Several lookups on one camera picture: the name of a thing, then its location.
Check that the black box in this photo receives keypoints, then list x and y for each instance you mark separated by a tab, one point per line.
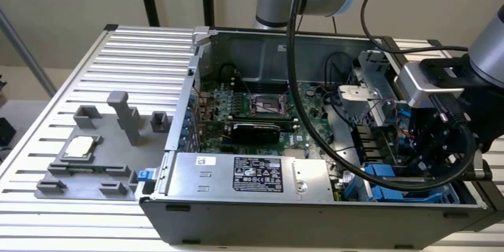
5	131

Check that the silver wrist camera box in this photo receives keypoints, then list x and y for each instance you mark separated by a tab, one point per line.
425	83

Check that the CPU socket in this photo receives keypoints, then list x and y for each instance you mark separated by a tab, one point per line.
265	104

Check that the gray disk bay cage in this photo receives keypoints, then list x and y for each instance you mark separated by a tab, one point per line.
393	196

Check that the gray parts rack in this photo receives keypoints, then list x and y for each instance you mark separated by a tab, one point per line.
117	148

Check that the silver power supply unit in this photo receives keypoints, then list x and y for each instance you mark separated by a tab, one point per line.
220	178

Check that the copper chipset heatsink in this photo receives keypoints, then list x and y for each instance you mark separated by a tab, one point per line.
294	153

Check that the aluminium frame post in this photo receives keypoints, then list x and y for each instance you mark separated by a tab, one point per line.
26	54

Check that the green RAM stick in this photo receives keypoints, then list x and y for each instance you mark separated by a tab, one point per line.
88	169

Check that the black graphics card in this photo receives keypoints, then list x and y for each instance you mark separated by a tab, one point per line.
253	134

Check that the blue case latch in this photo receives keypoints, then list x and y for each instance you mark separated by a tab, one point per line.
145	175

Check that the silver CPU chip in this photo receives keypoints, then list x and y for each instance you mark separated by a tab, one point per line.
80	146

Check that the black open PC case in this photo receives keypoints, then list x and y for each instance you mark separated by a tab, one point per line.
274	222

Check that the green motherboard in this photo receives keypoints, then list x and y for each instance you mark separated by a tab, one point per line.
244	110

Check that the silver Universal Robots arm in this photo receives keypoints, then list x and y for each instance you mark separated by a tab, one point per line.
488	45

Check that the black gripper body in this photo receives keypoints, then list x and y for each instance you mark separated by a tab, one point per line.
481	110

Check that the silver drive bracket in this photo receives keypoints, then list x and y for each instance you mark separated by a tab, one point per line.
365	86

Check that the black RAM slot bank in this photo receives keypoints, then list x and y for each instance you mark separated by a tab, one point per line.
260	86
260	118

